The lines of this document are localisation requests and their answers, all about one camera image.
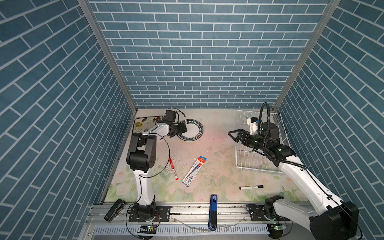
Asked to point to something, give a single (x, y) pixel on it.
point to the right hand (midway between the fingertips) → (232, 133)
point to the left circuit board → (147, 229)
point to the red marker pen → (172, 164)
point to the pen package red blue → (192, 173)
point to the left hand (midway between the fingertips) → (182, 129)
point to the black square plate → (144, 124)
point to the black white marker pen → (251, 187)
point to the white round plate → (195, 130)
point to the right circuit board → (277, 227)
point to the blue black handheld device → (212, 223)
